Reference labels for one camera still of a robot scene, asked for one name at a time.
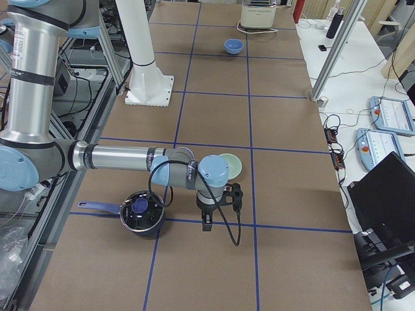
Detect upper blue teach pendant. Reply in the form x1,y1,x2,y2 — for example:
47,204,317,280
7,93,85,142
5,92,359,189
369,96,414,137

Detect orange black adapter box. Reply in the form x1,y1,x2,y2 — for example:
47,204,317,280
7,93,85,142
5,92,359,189
324,128,338,144

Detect white pedestal column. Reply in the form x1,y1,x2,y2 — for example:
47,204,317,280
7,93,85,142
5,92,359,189
116,0,174,107

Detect black laptop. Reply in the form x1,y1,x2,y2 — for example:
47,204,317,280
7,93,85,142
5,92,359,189
346,150,415,247

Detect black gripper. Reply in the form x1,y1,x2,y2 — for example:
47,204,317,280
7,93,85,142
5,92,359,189
196,192,219,232

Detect black water bottle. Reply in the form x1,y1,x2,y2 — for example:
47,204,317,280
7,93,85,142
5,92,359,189
326,7,345,39

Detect blue teach pendant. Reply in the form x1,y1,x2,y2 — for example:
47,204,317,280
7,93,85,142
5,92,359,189
356,128,406,171
369,96,414,137

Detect aluminium frame post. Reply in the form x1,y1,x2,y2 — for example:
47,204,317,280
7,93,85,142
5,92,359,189
309,0,367,108

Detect blue bowl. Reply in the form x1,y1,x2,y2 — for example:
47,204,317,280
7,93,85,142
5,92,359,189
224,38,244,55

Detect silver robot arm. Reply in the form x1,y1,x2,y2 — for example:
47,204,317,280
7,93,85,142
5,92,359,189
1,1,242,231

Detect lower blue teach pendant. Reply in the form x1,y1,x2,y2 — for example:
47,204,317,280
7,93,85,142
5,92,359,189
356,128,406,171

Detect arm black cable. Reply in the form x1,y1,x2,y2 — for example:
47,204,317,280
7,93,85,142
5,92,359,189
147,161,241,248

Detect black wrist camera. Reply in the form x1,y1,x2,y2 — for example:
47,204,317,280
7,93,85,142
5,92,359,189
221,183,243,213

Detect cream toaster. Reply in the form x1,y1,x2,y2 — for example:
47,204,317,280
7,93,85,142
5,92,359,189
239,0,277,29

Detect green bowl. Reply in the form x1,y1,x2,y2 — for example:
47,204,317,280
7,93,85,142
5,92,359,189
220,153,243,180

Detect dark blue saucepan with lid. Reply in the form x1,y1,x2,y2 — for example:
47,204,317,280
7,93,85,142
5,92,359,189
77,190,165,236

